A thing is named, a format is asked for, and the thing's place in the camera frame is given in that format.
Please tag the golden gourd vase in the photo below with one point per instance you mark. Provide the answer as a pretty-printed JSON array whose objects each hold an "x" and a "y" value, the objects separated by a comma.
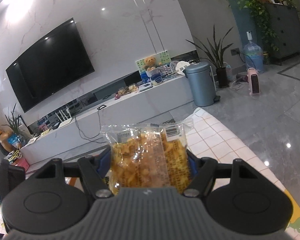
[{"x": 4, "y": 141}]

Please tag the potted plant left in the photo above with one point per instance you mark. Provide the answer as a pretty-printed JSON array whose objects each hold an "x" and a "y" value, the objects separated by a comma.
[{"x": 13, "y": 122}]

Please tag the snack pile on console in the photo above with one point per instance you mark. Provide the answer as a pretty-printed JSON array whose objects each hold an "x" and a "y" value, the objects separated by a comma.
[{"x": 126, "y": 90}]

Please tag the black wall television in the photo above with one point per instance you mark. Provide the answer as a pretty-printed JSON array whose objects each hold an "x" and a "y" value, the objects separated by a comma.
[{"x": 53, "y": 62}]

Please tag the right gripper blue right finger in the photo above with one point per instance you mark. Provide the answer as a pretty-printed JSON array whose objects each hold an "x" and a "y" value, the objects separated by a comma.
[{"x": 196, "y": 163}]

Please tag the white wifi router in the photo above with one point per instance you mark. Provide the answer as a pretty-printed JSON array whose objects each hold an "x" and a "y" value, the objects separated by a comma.
[{"x": 64, "y": 116}]

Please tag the clear bag yellow waffles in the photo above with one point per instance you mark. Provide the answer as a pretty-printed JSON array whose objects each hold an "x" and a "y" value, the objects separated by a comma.
[{"x": 148, "y": 155}]

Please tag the dark grey drawer cabinet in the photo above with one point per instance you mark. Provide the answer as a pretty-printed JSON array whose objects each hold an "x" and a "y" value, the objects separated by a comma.
[{"x": 285, "y": 22}]

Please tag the blue water jug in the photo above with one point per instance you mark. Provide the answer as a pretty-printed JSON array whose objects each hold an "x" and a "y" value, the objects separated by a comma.
[{"x": 253, "y": 54}]

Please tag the grey pedal trash bin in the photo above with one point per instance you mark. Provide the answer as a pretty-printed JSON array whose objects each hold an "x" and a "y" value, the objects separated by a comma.
[{"x": 202, "y": 84}]

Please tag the brown teddy bear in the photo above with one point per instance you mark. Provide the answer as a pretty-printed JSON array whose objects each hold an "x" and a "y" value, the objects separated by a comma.
[{"x": 149, "y": 63}]

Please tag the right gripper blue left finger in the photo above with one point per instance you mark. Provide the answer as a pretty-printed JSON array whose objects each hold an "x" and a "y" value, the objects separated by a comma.
[{"x": 94, "y": 167}]

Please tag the trailing green ivy plant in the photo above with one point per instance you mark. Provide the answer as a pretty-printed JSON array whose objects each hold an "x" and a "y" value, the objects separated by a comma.
[{"x": 259, "y": 11}]

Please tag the pink space heater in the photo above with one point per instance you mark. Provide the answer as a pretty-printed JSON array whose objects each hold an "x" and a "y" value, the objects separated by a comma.
[{"x": 253, "y": 80}]

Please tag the long-leaf potted plant right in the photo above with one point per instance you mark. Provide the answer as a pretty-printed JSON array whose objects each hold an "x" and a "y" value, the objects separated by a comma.
[{"x": 214, "y": 51}]

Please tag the pink storage box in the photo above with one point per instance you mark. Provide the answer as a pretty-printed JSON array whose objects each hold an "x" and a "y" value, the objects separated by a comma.
[{"x": 21, "y": 162}]

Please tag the green calendar card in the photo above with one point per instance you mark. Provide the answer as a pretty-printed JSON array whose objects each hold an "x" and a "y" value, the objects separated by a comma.
[{"x": 162, "y": 58}]

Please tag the grey marble tv console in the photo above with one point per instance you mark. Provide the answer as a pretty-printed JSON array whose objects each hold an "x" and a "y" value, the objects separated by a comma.
[{"x": 81, "y": 135}]

